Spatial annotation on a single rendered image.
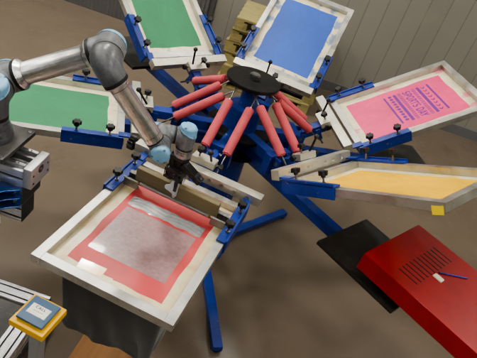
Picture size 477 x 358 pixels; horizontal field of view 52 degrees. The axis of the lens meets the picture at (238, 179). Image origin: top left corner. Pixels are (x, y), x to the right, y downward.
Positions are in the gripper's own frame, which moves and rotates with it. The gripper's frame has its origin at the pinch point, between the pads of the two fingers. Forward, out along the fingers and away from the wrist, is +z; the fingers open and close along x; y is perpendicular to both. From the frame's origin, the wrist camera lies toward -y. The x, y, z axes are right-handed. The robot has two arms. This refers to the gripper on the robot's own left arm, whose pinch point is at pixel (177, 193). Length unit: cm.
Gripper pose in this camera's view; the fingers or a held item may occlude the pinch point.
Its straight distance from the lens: 221.9
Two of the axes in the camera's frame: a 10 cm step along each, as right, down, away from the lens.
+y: -9.0, -4.1, 1.3
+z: -2.7, 7.8, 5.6
